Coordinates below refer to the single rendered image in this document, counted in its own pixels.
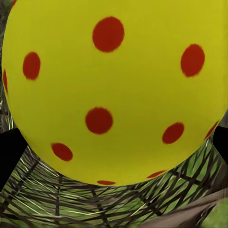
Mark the wicker basket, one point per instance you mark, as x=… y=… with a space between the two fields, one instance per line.
x=210 y=192

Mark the easter egg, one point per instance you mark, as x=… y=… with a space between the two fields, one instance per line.
x=116 y=92

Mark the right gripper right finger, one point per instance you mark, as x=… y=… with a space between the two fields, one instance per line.
x=220 y=141

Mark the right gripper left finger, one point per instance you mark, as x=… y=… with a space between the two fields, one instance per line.
x=12 y=147

